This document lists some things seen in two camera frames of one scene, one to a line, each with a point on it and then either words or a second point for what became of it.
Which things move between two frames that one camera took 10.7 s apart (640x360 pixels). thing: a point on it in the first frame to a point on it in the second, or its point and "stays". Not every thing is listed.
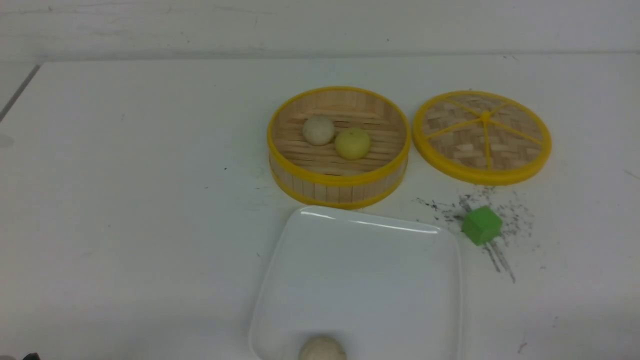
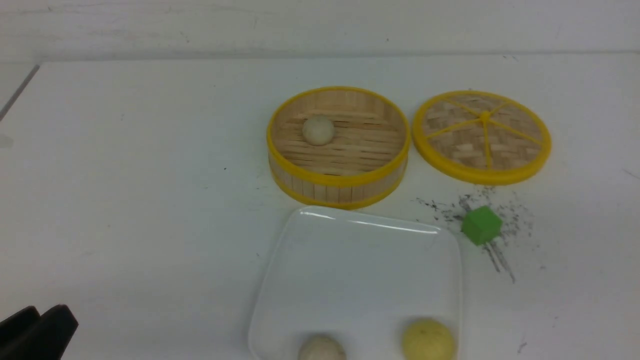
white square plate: (385, 289) stays
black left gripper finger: (33, 356) to (15, 326)
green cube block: (481, 225) stays
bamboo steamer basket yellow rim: (318, 175) stays
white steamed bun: (318, 130) stays
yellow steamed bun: (352, 144) to (428, 339)
